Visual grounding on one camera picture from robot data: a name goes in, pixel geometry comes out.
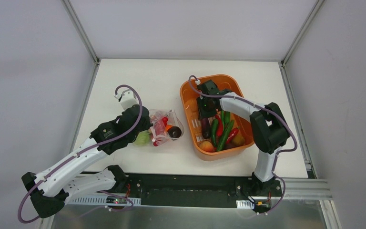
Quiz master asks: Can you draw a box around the purple toy eggplant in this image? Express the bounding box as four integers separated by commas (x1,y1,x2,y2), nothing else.
200,118,211,139

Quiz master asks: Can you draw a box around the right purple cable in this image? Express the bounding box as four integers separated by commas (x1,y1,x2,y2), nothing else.
188,75,298,219

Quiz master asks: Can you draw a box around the small yellow toy fruit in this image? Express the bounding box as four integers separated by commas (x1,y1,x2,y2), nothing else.
231,135,245,147

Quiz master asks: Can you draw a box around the small red toy pepper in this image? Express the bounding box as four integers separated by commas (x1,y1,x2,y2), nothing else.
225,127,239,144

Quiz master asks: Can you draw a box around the dark green toy cucumber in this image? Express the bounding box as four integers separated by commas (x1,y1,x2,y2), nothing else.
220,110,231,126

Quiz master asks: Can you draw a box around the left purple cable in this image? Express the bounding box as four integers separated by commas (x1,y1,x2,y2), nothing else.
17,84,143,224

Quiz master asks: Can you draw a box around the clear pink zip top bag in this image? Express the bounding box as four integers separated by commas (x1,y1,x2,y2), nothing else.
133,109,184,147

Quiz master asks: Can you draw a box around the orange toy tangerine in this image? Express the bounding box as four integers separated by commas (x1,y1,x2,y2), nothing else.
164,125,173,132

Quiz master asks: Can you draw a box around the green toy cabbage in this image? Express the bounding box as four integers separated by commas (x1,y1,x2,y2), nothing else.
134,130,152,146

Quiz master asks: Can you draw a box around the long green toy pepper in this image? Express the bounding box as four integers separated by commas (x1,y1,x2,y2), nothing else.
216,120,234,151

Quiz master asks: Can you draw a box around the red toy lychee bunch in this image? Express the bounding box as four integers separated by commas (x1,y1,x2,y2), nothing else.
151,115,166,146

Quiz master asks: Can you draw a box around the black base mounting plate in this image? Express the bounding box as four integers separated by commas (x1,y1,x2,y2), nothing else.
108,173,282,208

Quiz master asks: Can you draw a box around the orange yellow toy peach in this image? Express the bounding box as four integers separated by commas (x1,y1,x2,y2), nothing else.
199,141,215,153

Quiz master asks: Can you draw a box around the orange plastic basket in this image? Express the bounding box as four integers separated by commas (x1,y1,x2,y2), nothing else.
180,74,254,161

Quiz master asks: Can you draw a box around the dark purple toy mangosteen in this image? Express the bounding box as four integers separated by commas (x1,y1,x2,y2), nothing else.
167,126,182,138

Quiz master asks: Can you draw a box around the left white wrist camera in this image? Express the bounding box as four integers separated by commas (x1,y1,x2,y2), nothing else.
114,89,139,110

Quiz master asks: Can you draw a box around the purple cable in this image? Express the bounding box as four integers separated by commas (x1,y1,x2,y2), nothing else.
188,75,298,219
17,84,143,224

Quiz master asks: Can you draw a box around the red toy chili pepper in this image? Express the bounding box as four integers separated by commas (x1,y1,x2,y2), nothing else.
153,117,168,146

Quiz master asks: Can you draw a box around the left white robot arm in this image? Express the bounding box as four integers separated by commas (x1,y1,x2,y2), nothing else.
21,104,152,219

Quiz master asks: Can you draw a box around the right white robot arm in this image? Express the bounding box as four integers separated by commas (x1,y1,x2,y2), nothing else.
194,79,292,196

